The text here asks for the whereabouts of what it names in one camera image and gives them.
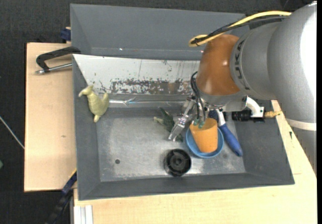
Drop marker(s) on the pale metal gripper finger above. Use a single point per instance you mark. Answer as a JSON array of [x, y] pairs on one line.
[[181, 127], [176, 128]]

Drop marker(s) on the green leafy toy vegetable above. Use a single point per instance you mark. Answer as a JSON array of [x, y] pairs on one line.
[[167, 119]]

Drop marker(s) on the blue bowl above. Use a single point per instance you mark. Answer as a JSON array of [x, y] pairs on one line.
[[192, 148]]

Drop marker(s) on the orange cup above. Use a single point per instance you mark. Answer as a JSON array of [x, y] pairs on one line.
[[205, 137]]

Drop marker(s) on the black round ribbed disc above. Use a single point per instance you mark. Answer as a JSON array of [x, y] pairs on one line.
[[177, 162]]

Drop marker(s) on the grey metal bin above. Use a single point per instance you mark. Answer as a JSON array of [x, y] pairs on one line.
[[130, 142]]

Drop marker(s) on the yellow-green toy animal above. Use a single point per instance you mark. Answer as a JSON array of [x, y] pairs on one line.
[[96, 103]]

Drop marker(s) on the pale cardboard board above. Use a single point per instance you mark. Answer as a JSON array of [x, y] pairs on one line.
[[47, 122]]

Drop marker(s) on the black cylinder on white bracket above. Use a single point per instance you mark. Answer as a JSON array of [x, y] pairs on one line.
[[241, 115]]

